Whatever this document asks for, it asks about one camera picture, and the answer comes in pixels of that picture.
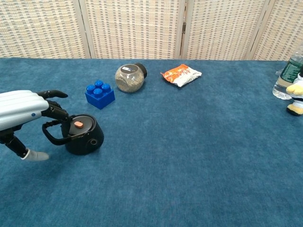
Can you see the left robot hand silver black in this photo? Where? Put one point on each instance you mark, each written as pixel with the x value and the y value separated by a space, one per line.
pixel 19 106

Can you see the orange white snack packet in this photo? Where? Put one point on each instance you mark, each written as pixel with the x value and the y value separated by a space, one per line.
pixel 182 75

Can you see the woven folding screen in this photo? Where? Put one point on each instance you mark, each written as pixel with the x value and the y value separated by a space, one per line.
pixel 132 28

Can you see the small black kettle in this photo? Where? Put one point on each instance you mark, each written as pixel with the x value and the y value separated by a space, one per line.
pixel 82 143

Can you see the clear plastic water bottle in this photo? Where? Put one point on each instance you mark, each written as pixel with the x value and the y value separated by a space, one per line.
pixel 291 68

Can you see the blue toy building brick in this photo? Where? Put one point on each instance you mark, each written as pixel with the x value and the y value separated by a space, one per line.
pixel 99 99

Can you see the round glass jar black lid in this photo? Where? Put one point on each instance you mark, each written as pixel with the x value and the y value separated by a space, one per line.
pixel 129 81

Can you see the penguin plush toy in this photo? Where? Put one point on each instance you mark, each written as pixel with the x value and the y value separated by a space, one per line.
pixel 298 91

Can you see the blue felt table cover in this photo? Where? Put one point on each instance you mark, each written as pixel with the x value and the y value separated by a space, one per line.
pixel 177 153

